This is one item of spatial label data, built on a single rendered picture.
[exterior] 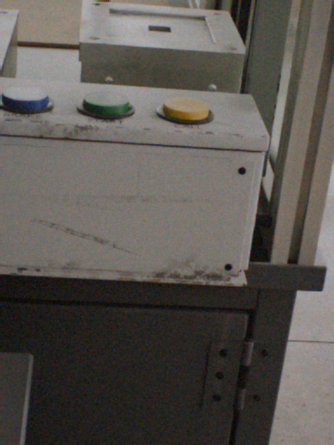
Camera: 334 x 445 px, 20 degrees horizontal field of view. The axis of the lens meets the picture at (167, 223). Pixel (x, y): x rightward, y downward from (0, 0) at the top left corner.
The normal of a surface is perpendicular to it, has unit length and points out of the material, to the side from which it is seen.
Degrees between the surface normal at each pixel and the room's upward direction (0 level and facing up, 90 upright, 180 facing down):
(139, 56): 90
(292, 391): 0
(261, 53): 90
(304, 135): 90
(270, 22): 90
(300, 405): 0
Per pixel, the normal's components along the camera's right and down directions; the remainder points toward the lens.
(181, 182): 0.06, 0.45
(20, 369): 0.09, -0.89
